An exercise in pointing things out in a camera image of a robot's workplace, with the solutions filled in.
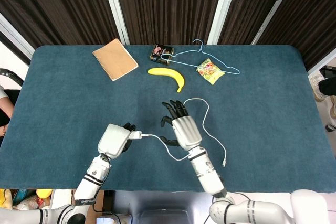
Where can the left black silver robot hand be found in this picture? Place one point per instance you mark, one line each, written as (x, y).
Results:
(113, 140)

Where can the teal table cloth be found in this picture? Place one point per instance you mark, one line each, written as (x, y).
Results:
(65, 116)

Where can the black chair armrest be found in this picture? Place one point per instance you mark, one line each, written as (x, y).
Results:
(13, 75)

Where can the yellow banana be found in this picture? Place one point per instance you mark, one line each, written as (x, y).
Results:
(170, 73)

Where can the white sneaker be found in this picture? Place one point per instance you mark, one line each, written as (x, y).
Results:
(316, 87)

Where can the yellow snack packet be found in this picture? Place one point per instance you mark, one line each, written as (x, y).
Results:
(210, 72)

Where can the brown spiral notebook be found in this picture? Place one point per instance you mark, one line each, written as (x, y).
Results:
(115, 60)

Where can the dark brown curtain panel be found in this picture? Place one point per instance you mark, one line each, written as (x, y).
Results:
(252, 3)
(52, 6)
(315, 16)
(168, 6)

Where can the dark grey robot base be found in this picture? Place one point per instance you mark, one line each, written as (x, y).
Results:
(162, 205)

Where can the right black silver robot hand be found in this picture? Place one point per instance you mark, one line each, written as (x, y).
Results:
(186, 132)

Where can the yellow plastic toy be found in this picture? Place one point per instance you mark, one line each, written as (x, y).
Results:
(44, 193)

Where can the dark snack packet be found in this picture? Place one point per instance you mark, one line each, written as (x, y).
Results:
(160, 53)

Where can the white partition post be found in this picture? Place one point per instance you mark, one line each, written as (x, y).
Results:
(115, 11)
(223, 11)
(13, 37)
(323, 62)
(274, 11)

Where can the black trouser leg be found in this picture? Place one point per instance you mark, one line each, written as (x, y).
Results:
(328, 86)

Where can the white plastic box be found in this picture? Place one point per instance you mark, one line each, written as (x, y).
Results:
(61, 197)

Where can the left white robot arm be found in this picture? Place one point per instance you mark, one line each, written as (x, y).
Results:
(92, 179)

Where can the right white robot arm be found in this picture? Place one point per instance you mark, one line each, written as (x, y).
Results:
(207, 174)

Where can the black white shoe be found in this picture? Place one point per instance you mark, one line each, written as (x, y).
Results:
(331, 127)

